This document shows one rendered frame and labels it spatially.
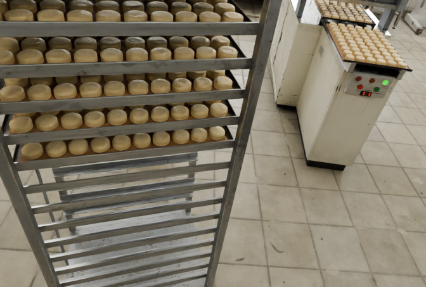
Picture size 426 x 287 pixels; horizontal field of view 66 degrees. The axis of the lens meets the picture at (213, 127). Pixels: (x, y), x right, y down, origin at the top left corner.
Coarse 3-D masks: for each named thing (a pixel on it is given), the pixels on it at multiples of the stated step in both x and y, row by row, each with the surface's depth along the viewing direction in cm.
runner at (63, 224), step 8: (200, 200) 115; (208, 200) 113; (216, 200) 114; (144, 208) 110; (152, 208) 107; (160, 208) 108; (168, 208) 110; (176, 208) 111; (184, 208) 112; (96, 216) 106; (104, 216) 103; (112, 216) 104; (120, 216) 105; (128, 216) 106; (136, 216) 107; (40, 224) 101; (48, 224) 99; (56, 224) 99; (64, 224) 100; (72, 224) 101; (80, 224) 102; (88, 224) 103
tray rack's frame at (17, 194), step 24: (0, 144) 73; (0, 168) 77; (24, 192) 87; (24, 216) 89; (72, 216) 163; (144, 216) 180; (168, 216) 182; (96, 240) 166; (120, 240) 167; (192, 240) 172; (48, 264) 106; (72, 264) 155; (120, 264) 158
